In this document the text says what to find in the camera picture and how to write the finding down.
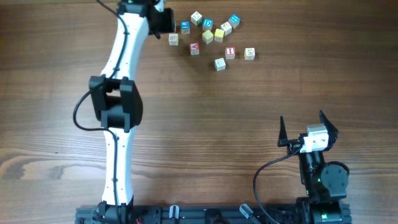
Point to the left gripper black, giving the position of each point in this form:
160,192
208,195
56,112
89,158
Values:
168,23

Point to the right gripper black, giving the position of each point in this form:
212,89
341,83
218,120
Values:
294,145

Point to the plain wooden picture block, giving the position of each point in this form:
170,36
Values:
173,39

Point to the red A letter block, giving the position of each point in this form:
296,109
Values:
194,48

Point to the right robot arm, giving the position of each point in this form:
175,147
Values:
324,182

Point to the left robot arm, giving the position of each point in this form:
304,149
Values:
118,105

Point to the blue letter block left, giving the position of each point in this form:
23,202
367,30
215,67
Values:
185,27

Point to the white green-sided block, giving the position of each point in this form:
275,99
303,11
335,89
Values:
196,18

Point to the blue D letter block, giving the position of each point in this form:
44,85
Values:
207,24

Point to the yellow block left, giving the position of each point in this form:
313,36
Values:
207,36

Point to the yellow block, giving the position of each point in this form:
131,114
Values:
207,36
219,35

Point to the yellow block right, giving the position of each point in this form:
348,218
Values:
219,35

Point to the blue block far right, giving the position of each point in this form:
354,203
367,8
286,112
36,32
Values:
234,21

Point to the red I letter block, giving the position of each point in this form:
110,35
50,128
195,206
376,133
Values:
230,53

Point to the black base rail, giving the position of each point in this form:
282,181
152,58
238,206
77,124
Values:
243,214

